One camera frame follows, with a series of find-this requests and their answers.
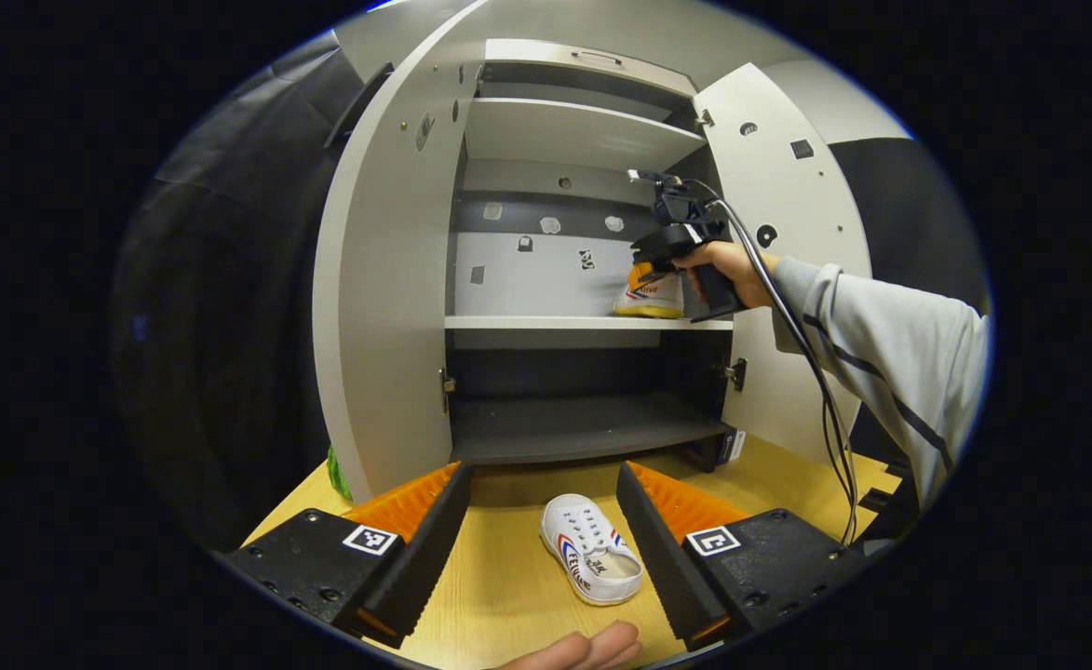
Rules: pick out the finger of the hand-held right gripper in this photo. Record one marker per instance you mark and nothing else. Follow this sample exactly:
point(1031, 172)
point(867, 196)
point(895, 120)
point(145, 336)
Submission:
point(650, 274)

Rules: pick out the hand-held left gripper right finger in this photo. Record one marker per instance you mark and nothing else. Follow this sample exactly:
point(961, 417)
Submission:
point(662, 558)

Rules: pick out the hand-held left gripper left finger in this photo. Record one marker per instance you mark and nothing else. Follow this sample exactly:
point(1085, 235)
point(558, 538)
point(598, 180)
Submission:
point(424, 549)

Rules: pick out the white canvas shoe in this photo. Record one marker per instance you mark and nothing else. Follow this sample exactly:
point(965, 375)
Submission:
point(592, 549)
point(653, 302)

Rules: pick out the white shoe cabinet door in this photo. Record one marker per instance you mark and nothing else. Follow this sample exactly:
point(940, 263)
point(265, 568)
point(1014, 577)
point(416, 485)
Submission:
point(387, 279)
point(815, 214)

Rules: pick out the white shoe cabinet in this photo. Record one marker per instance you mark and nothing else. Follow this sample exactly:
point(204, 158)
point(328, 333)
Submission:
point(555, 126)

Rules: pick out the metal door hinge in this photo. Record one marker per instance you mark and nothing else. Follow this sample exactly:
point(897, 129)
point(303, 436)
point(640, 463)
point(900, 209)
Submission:
point(447, 391)
point(705, 118)
point(737, 374)

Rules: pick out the watermelon print object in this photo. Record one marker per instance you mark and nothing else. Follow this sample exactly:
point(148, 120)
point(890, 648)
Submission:
point(339, 476)

